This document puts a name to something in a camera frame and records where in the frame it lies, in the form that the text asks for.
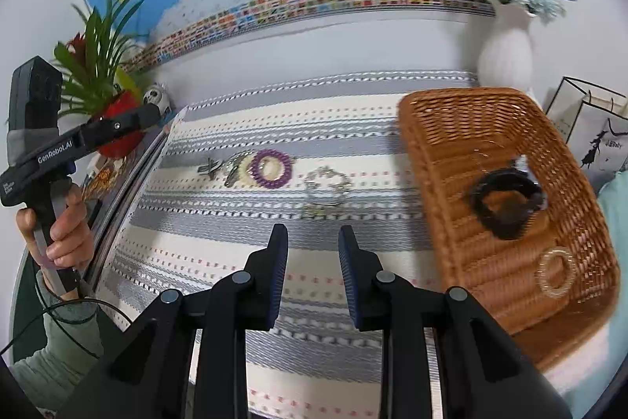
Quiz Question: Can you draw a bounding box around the brown wicker basket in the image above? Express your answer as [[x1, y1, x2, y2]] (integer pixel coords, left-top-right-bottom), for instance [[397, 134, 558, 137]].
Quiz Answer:
[[396, 87, 622, 373]]

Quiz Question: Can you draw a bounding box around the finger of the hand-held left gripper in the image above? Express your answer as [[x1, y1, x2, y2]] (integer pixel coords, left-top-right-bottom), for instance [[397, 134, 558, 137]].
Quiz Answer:
[[81, 105, 163, 156]]

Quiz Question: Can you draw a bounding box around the beige coil hair tie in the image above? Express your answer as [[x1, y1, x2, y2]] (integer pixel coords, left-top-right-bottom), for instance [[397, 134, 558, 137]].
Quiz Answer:
[[534, 247, 579, 301]]

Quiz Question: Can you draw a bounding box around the person's left hand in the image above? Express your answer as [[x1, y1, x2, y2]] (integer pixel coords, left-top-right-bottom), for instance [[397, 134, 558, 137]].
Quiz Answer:
[[16, 182, 96, 273]]

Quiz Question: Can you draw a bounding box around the wire glass holder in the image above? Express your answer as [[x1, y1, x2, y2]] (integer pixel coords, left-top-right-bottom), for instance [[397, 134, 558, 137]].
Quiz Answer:
[[544, 76, 628, 185]]

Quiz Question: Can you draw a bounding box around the thin metal hair clip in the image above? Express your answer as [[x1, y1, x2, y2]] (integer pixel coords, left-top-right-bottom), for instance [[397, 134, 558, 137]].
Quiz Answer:
[[299, 200, 347, 219]]

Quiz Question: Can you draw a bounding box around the silver hair clip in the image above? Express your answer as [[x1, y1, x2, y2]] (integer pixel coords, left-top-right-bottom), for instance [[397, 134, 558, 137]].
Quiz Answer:
[[197, 157, 225, 179]]

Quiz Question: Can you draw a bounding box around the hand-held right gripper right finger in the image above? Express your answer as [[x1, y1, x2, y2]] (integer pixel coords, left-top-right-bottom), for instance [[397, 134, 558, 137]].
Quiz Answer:
[[338, 225, 575, 419]]

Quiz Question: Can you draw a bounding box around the person's left forearm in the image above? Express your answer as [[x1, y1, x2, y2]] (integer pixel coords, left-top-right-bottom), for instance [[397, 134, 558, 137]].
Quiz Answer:
[[10, 271, 108, 403]]

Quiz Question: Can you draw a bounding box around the purple coil hair tie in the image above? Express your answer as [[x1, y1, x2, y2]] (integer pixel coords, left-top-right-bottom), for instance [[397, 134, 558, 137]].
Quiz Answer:
[[248, 148, 293, 190]]

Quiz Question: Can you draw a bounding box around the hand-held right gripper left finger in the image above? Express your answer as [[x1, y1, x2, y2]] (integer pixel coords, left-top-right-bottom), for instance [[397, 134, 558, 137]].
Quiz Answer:
[[56, 224, 290, 419]]

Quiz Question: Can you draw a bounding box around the clear bead chain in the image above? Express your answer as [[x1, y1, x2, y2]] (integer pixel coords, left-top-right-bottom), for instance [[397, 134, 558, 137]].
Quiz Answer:
[[301, 166, 354, 199]]

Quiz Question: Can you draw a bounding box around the striped woven mat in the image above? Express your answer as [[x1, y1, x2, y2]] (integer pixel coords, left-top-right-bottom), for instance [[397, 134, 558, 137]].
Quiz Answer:
[[83, 70, 491, 419]]

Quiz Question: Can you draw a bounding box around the black cable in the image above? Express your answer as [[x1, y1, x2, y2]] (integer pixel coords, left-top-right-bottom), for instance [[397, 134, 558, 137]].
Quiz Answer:
[[0, 286, 133, 358]]

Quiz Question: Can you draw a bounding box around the glossy picture book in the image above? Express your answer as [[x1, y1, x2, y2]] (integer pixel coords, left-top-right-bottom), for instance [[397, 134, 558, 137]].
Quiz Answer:
[[79, 106, 190, 255]]

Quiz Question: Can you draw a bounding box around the black scrunchie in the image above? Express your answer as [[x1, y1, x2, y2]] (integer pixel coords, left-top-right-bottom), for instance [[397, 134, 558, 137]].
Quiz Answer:
[[472, 160, 545, 241]]

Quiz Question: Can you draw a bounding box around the small panda figurine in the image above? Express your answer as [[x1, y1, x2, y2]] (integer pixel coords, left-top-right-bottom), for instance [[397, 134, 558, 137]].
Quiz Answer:
[[142, 84, 173, 116]]

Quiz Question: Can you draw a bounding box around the green plant in red pot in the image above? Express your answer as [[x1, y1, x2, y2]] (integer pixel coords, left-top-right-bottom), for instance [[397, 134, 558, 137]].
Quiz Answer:
[[53, 0, 149, 158]]

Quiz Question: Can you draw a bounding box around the teal cloth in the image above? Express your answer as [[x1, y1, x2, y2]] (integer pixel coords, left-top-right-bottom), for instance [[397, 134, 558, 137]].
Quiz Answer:
[[564, 171, 628, 419]]

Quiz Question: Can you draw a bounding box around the white ribbed vase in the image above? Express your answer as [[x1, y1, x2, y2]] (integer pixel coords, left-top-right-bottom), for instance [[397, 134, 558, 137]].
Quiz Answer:
[[476, 7, 536, 94]]

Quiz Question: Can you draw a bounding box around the cream coil hair tie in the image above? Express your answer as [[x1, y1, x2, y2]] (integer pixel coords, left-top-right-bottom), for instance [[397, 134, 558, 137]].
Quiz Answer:
[[236, 156, 257, 184]]

